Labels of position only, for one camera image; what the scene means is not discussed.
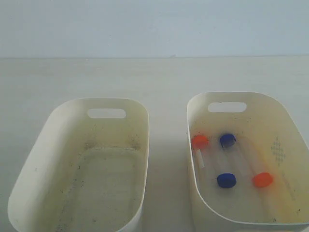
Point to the orange cap tube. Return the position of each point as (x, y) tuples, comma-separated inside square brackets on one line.
[(259, 172), (201, 150)]

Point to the blue cap tube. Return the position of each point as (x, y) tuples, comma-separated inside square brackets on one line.
[(234, 153), (225, 175)]

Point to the blue cap tube front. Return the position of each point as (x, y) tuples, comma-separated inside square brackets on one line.
[(225, 175)]

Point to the cream plastic bin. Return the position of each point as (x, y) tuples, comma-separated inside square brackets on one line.
[(87, 170), (283, 206)]

